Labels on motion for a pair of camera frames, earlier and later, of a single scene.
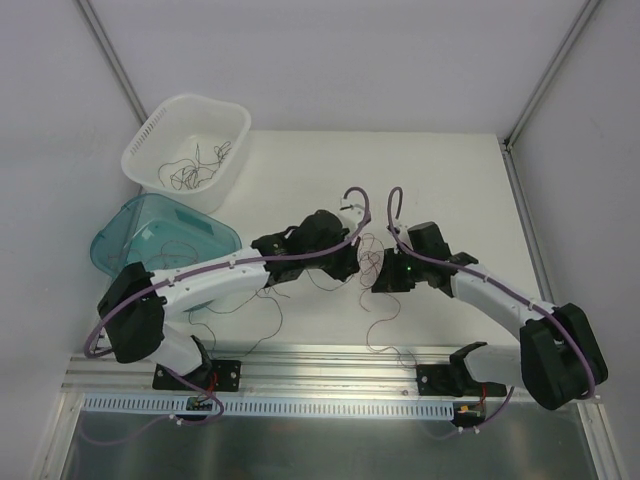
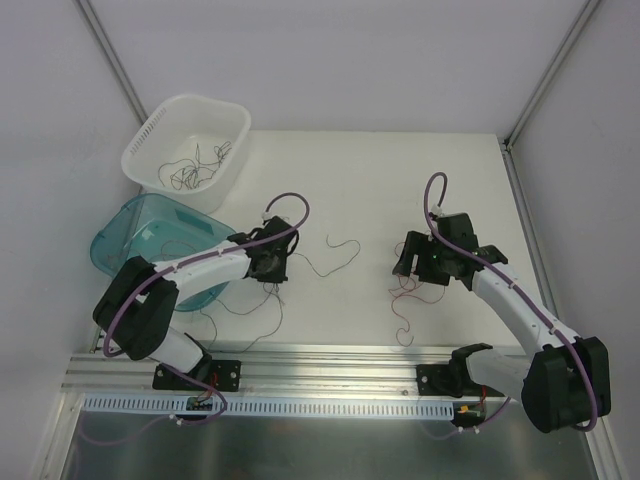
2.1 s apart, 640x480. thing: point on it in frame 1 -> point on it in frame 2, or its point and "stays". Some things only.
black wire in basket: x=188 y=174 stays
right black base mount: x=446 y=380 stays
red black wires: x=264 y=299 -> x=243 y=313
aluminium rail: x=274 y=371 stays
